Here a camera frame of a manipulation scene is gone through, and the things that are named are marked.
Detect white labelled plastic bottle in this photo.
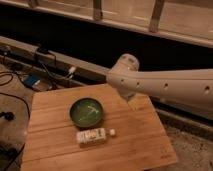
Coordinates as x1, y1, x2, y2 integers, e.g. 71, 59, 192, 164
76, 128, 116, 144

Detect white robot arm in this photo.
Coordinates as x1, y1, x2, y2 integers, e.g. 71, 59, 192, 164
106, 54, 213, 110

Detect green ceramic bowl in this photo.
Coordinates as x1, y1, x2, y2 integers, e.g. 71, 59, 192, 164
69, 98, 104, 128

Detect white plug connector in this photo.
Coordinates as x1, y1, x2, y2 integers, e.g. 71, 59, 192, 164
67, 66, 77, 79

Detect wooden board table top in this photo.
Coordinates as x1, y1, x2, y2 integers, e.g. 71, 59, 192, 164
21, 84, 177, 171

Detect blue box on floor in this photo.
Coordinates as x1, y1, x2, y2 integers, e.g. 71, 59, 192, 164
23, 75, 41, 88

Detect black plug left edge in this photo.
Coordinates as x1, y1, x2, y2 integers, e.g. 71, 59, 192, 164
0, 112, 14, 121

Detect black power adapter on rail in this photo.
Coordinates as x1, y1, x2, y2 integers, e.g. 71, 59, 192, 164
35, 46, 50, 55

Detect black cable left floor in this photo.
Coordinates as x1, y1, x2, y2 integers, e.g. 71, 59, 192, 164
0, 71, 32, 171

